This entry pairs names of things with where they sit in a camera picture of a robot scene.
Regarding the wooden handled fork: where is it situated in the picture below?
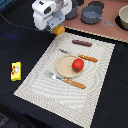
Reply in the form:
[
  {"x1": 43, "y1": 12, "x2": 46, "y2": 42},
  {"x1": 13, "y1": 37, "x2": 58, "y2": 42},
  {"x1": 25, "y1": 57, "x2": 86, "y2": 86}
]
[{"x1": 44, "y1": 71, "x2": 86, "y2": 89}]

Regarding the beige bowl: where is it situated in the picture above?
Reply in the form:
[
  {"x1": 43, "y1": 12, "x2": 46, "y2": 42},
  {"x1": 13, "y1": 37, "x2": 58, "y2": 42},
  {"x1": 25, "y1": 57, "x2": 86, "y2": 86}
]
[{"x1": 119, "y1": 5, "x2": 128, "y2": 30}]

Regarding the black stove burner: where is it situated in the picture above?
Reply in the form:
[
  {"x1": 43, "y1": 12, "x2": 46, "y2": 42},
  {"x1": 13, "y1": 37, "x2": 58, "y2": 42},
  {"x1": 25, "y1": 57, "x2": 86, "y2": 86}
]
[{"x1": 88, "y1": 1, "x2": 104, "y2": 9}]

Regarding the brown sausage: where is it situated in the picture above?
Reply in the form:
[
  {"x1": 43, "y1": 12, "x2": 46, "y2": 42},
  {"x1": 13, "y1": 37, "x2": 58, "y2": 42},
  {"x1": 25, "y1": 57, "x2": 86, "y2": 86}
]
[{"x1": 72, "y1": 40, "x2": 92, "y2": 47}]

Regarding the grey cooking pot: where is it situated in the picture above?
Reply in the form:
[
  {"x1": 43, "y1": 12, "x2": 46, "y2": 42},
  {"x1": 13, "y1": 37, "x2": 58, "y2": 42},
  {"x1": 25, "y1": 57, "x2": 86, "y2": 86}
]
[{"x1": 65, "y1": 0, "x2": 78, "y2": 20}]

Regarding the black cable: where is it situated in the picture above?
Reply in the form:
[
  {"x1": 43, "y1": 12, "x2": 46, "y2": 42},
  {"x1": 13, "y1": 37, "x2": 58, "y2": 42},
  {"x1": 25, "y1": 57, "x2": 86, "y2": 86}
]
[{"x1": 0, "y1": 11, "x2": 43, "y2": 32}]

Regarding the pink stovetop board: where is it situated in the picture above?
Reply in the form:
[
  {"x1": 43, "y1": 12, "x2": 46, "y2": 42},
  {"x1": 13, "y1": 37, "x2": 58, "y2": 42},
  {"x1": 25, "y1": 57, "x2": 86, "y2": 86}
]
[{"x1": 63, "y1": 0, "x2": 128, "y2": 42}]

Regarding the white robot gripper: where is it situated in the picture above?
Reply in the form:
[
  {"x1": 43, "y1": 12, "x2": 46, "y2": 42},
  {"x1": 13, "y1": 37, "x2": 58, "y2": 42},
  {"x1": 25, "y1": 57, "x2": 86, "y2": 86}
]
[{"x1": 32, "y1": 0, "x2": 72, "y2": 33}]

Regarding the woven beige placemat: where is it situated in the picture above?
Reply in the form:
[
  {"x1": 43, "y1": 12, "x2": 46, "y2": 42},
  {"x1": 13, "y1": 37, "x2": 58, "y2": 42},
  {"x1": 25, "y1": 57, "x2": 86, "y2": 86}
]
[{"x1": 14, "y1": 32, "x2": 114, "y2": 128}]

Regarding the red toy tomato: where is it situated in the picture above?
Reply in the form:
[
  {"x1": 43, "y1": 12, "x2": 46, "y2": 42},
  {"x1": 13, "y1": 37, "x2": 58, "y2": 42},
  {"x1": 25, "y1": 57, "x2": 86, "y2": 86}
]
[{"x1": 72, "y1": 58, "x2": 84, "y2": 72}]

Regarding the round wooden plate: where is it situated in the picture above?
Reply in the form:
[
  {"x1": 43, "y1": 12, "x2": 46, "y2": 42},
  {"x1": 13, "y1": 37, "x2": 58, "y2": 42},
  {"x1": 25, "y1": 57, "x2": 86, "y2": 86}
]
[{"x1": 56, "y1": 55, "x2": 83, "y2": 78}]

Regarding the yellow butter box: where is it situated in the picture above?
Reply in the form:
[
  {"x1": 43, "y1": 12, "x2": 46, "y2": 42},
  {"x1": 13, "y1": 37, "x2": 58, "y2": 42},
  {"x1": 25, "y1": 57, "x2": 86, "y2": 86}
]
[{"x1": 11, "y1": 62, "x2": 21, "y2": 81}]

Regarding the grey saucepan with handle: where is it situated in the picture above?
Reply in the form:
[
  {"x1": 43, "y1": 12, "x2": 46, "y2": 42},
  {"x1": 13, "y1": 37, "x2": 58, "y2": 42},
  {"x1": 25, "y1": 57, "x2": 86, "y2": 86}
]
[{"x1": 80, "y1": 5, "x2": 115, "y2": 28}]

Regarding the orange waffle cracker block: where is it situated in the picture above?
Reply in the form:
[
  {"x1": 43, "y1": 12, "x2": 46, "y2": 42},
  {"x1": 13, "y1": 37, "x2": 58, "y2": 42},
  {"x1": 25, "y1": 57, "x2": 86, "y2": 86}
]
[{"x1": 53, "y1": 25, "x2": 65, "y2": 36}]

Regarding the wooden handled knife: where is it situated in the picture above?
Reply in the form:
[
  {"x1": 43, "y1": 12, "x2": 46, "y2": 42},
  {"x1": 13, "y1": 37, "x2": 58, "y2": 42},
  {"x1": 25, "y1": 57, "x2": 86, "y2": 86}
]
[{"x1": 58, "y1": 49, "x2": 98, "y2": 62}]

